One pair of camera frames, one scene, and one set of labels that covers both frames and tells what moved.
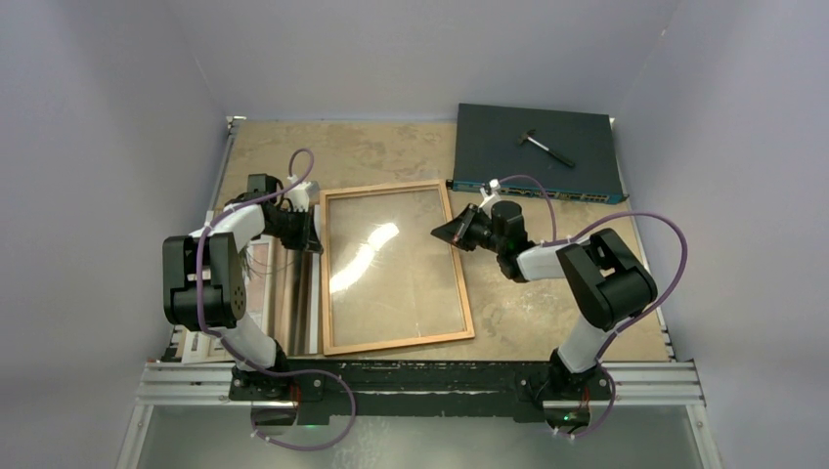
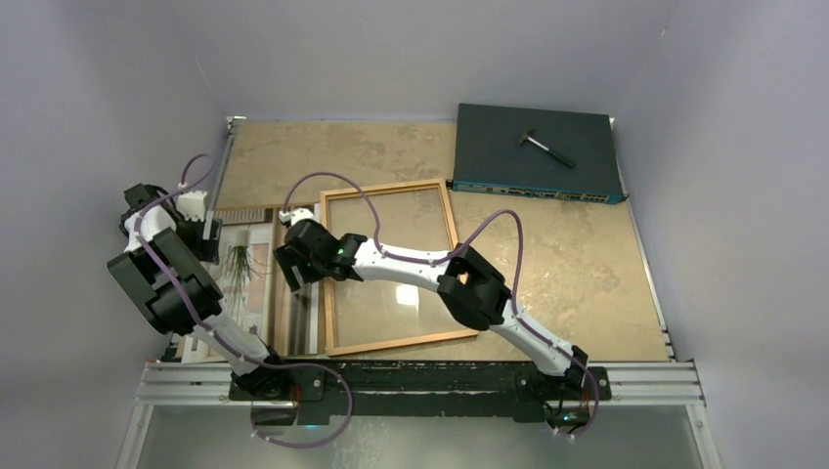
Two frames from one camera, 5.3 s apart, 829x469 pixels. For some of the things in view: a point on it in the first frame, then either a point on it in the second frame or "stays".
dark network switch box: [486, 146] stays
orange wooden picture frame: [328, 349] stays
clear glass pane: [391, 277] stays
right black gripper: [457, 231] -> [290, 258]
